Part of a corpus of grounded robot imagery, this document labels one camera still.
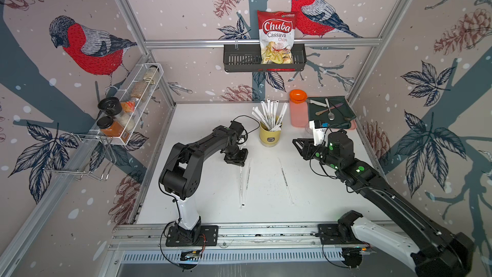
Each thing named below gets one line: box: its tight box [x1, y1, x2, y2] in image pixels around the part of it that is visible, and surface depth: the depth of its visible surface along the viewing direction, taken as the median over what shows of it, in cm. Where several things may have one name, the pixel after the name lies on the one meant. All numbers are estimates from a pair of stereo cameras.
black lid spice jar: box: [97, 96, 123, 117], surface depth 63 cm
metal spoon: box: [324, 98, 336, 121], surface depth 116 cm
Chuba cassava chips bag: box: [256, 10, 297, 65], surface depth 85 cm
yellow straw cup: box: [259, 121, 282, 148], surface depth 95 cm
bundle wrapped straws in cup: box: [251, 98, 289, 132], surface depth 94 cm
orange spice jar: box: [96, 116, 130, 142], surface depth 62 cm
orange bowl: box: [288, 89, 308, 104], surface depth 120 cm
